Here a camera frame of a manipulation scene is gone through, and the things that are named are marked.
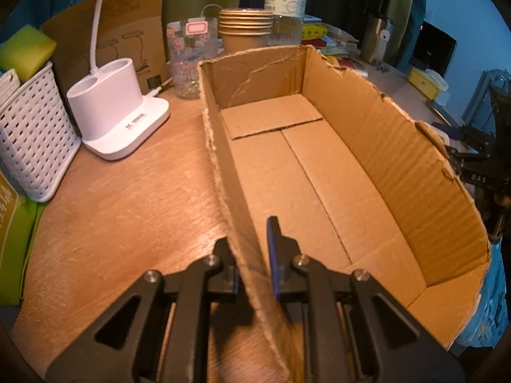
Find clear plastic water bottle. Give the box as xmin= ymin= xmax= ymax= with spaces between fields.
xmin=264 ymin=0 xmax=307 ymax=46

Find brown cardboard box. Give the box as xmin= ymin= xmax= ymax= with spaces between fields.
xmin=198 ymin=46 xmax=490 ymax=382

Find stack of brown paper cups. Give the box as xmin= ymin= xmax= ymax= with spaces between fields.
xmin=218 ymin=8 xmax=274 ymax=55

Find green snack package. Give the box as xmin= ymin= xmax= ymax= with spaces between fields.
xmin=0 ymin=174 xmax=45 ymax=307

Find yellow duck wipes pack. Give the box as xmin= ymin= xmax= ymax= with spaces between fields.
xmin=301 ymin=23 xmax=328 ymax=41

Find brown lamp packaging box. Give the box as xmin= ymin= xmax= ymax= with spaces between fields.
xmin=40 ymin=0 xmax=171 ymax=96

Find stainless steel tumbler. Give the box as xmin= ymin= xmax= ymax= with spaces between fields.
xmin=360 ymin=17 xmax=394 ymax=64

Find white woven plastic basket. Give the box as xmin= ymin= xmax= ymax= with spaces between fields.
xmin=1 ymin=62 xmax=81 ymax=203

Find yellow tissue pack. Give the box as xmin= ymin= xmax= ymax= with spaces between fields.
xmin=408 ymin=67 xmax=449 ymax=100

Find yellow green sponge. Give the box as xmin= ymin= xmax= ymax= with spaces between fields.
xmin=1 ymin=24 xmax=57 ymax=83

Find clear glass with stickers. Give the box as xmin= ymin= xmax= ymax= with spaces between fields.
xmin=165 ymin=17 xmax=217 ymax=100

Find white desk lamp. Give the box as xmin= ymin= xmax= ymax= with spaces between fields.
xmin=66 ymin=0 xmax=171 ymax=161

